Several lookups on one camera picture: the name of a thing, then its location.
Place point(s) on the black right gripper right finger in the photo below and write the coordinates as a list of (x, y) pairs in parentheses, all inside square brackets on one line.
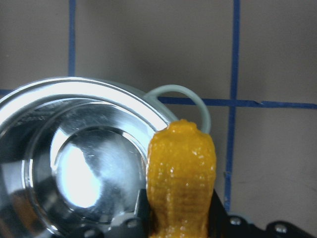
[(230, 225)]

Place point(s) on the white electric cooking pot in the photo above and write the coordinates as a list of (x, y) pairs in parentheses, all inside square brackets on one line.
[(73, 153)]

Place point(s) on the yellow corn cob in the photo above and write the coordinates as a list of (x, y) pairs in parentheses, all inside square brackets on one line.
[(180, 176)]

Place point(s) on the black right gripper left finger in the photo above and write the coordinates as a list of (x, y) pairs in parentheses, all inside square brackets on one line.
[(129, 225)]

